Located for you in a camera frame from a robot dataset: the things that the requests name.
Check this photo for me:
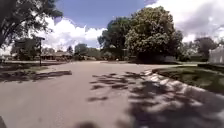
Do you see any tall dark green tree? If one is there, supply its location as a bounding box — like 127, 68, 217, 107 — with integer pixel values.
97, 17, 133, 61

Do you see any distant tree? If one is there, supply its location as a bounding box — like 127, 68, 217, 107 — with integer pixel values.
73, 43, 101, 61

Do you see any large bright green tree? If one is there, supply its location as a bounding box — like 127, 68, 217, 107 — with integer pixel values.
124, 5, 184, 64

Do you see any low brown house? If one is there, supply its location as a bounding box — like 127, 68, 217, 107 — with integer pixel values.
41, 50, 74, 62

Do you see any grey asphalt road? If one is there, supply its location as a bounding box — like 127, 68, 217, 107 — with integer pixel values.
0, 60, 224, 128

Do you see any pole with sign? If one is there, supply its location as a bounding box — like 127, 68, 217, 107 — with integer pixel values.
35, 35, 46, 68

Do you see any pale concrete kerb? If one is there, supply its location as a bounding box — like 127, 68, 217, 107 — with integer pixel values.
141, 69, 224, 128

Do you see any grass verge beside kerb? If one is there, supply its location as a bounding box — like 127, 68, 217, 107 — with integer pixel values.
151, 64, 224, 96

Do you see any dark bushy tree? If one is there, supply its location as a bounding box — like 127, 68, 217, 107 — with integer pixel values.
9, 36, 43, 62

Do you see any shaded grass verge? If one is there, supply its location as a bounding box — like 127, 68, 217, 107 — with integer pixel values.
0, 63, 73, 84

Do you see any dark round tree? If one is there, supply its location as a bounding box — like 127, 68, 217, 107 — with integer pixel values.
194, 36, 219, 58

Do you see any white building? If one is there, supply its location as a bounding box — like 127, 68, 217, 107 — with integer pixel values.
207, 44, 224, 65

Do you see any big overhanging tree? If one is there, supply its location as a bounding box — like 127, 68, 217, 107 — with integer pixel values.
0, 0, 64, 50

